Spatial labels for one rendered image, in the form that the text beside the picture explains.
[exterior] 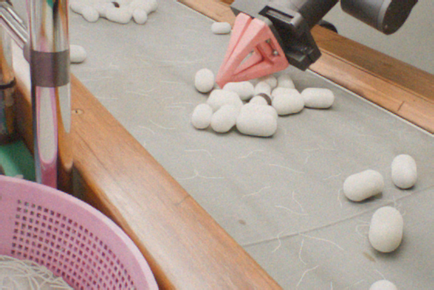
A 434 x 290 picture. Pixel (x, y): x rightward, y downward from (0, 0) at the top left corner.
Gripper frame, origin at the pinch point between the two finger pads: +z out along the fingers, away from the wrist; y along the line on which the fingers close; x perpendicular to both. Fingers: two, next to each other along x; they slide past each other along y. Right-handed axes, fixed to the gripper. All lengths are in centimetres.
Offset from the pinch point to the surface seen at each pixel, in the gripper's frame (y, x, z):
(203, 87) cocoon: -0.8, -0.8, 2.1
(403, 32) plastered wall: -116, 162, -121
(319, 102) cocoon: 7.0, 5.7, -5.3
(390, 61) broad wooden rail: 2.6, 15.9, -19.1
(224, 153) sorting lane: 10.6, -3.2, 6.3
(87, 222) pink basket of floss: 17.6, -14.5, 15.7
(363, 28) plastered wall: -142, 164, -116
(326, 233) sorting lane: 23.0, -2.9, 6.1
